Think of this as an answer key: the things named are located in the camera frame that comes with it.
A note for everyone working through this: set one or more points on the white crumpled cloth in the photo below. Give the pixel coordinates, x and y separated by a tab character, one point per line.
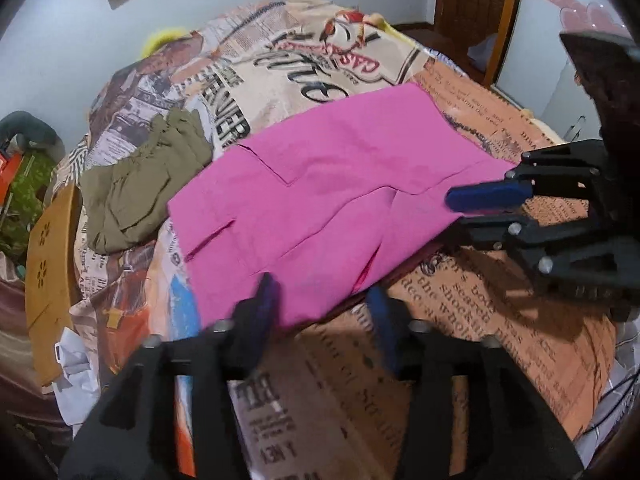
75	375

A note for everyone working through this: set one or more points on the newspaper print blanket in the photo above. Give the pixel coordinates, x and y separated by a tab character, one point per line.
350	240

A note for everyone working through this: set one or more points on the grey curved pipe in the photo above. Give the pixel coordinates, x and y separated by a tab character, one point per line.
30	130

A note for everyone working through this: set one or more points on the olive green garment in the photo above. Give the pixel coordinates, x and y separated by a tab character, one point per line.
145	185

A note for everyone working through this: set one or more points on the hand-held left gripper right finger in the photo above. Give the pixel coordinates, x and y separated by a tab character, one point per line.
381	316

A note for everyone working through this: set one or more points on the orange box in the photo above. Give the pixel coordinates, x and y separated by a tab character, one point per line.
9	170

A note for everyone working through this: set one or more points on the wooden bed footboard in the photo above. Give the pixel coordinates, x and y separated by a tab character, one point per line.
50	285

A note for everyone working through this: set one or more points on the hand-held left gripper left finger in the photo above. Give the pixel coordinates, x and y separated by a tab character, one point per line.
265	305

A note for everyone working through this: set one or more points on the yellow plush toy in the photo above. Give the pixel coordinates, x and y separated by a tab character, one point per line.
161	40

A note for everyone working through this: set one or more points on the green patterned cloth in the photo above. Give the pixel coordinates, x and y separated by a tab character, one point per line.
25	195

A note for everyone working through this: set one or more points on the wooden door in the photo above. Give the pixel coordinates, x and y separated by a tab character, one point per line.
475	15

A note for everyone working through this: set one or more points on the pink pants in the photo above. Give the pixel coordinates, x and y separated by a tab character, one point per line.
325	195

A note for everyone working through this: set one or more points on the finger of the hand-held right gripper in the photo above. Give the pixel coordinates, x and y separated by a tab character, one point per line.
500	235
487	195

